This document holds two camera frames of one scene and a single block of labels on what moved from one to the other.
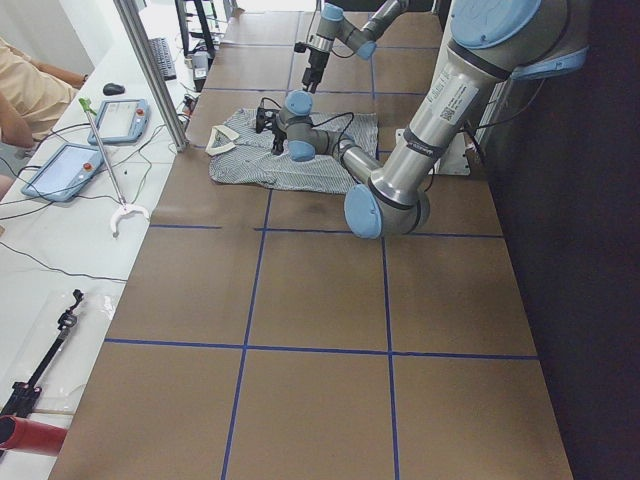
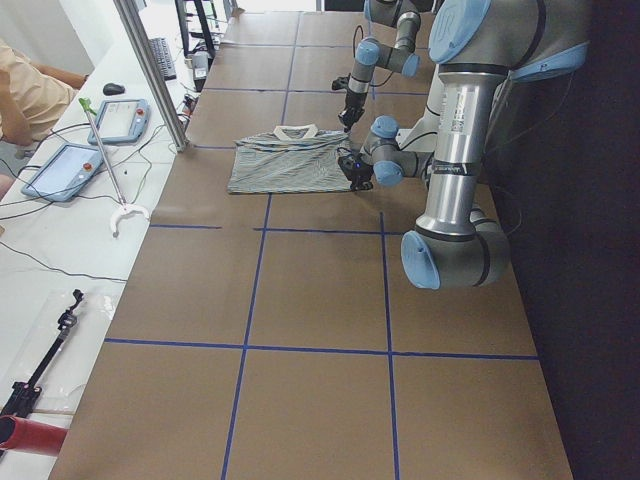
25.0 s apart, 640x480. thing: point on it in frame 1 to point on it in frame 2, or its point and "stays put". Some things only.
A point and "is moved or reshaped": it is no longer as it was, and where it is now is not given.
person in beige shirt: [34, 95] stays put
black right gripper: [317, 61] to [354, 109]
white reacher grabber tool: [125, 207] stays put
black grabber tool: [22, 394] stays put
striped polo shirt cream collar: [237, 153] is moved or reshaped
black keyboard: [164, 58] stays put
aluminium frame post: [144, 52] stays put
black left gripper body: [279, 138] to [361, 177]
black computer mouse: [112, 89] stays put
